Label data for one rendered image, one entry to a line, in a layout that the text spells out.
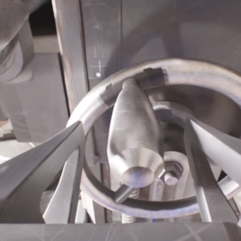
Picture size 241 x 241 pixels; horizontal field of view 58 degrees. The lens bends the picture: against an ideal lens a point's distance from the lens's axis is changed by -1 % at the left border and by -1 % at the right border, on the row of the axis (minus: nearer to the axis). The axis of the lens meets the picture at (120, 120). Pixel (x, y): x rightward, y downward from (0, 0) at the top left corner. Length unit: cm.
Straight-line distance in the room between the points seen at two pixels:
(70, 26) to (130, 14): 6
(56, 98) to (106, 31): 10
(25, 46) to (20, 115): 10
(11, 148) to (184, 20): 71
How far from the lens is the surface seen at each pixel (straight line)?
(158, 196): 53
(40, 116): 29
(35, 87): 27
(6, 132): 87
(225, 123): 31
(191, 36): 24
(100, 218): 75
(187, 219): 82
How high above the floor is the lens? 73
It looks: 1 degrees up
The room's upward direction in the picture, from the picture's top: 90 degrees counter-clockwise
